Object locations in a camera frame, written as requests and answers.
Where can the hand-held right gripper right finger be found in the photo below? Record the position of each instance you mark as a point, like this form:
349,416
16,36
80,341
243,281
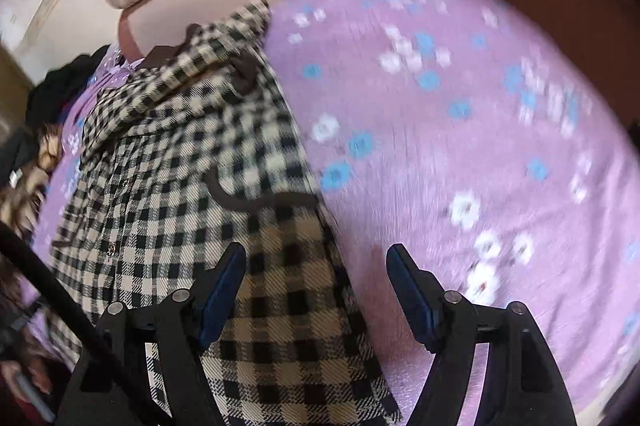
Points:
412,296

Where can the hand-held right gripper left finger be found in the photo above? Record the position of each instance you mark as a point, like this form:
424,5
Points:
220,296

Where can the black beige checked coat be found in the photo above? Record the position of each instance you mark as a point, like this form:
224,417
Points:
175,186

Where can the purple floral bedsheet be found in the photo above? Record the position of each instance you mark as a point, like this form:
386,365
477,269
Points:
450,130

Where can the beige brown satin cloth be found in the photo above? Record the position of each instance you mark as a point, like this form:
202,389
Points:
47,150

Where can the dark grey garment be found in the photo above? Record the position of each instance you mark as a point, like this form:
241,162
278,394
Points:
20,150

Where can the beige curtain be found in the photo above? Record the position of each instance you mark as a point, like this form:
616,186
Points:
10,70

